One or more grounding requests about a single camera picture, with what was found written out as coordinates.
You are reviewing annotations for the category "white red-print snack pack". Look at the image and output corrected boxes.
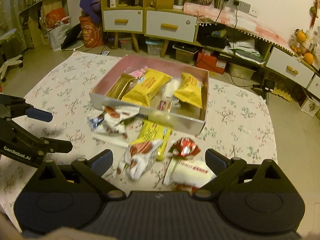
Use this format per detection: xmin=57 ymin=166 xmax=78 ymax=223
xmin=163 ymin=159 xmax=216 ymax=189

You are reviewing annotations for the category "red foil candy wrapper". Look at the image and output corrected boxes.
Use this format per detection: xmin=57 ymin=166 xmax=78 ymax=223
xmin=169 ymin=137 xmax=201 ymax=159

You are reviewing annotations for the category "blue silver candy wrapper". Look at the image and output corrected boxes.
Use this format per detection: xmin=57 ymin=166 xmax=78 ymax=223
xmin=87 ymin=113 xmax=105 ymax=130

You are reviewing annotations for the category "white walnut snack bag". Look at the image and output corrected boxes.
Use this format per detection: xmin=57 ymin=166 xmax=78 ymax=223
xmin=117 ymin=139 xmax=163 ymax=181
xmin=92 ymin=105 xmax=140 ymax=140

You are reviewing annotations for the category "yellow green snack packet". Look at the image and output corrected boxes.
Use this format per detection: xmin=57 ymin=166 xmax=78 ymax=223
xmin=132 ymin=120 xmax=172 ymax=161

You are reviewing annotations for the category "gold foil snack bar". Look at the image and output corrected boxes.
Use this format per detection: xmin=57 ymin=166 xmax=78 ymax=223
xmin=106 ymin=73 xmax=135 ymax=100

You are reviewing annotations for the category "clear biscuit pack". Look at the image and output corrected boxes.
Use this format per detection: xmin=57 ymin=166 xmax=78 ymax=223
xmin=155 ymin=99 xmax=174 ymax=112

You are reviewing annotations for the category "pink floral candy packet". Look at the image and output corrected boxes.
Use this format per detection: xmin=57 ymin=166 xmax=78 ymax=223
xmin=129 ymin=66 xmax=148 ymax=79

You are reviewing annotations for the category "large yellow snack bag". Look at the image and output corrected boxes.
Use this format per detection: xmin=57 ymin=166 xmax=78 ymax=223
xmin=121 ymin=68 xmax=172 ymax=107

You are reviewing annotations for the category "floral tablecloth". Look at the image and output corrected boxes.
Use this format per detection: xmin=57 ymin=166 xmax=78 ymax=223
xmin=0 ymin=50 xmax=279 ymax=230

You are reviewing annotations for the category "pink silver cardboard box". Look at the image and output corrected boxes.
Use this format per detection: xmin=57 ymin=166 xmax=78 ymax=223
xmin=89 ymin=55 xmax=209 ymax=135

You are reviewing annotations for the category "red cardboard box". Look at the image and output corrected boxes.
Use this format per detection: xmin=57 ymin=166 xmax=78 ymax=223
xmin=195 ymin=52 xmax=227 ymax=74

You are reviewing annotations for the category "white drawer cabinet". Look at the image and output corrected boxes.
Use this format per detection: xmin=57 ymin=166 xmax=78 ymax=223
xmin=101 ymin=0 xmax=319 ymax=95

